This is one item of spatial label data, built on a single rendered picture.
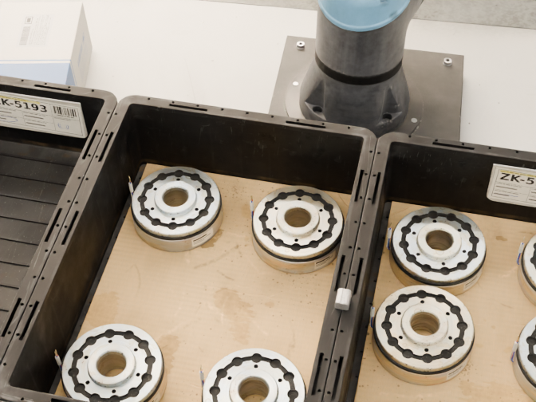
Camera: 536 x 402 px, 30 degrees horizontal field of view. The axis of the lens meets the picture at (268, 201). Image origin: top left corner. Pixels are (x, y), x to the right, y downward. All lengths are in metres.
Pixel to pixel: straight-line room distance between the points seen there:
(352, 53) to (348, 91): 0.06
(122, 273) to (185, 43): 0.54
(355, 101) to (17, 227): 0.46
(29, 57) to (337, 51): 0.45
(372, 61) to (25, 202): 0.46
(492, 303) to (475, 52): 0.56
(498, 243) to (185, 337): 0.37
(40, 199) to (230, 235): 0.24
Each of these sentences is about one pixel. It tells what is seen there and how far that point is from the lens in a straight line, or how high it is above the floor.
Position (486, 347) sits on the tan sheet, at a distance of 1.08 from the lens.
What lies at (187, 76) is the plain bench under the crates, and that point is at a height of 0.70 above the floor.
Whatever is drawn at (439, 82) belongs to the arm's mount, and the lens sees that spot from 1.45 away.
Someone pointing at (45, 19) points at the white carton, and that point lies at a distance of 1.51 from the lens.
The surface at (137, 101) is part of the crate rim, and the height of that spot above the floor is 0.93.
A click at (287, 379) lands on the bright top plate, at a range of 1.01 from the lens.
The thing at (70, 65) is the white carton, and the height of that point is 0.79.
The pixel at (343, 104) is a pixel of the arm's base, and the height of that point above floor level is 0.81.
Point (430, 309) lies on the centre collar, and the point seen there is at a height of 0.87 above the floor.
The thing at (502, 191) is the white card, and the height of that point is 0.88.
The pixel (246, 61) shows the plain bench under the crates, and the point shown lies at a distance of 1.53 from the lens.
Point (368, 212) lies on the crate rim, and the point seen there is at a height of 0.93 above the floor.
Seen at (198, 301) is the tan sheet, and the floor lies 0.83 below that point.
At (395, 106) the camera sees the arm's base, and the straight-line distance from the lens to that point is 1.35.
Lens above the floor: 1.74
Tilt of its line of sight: 51 degrees down
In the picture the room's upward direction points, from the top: 2 degrees counter-clockwise
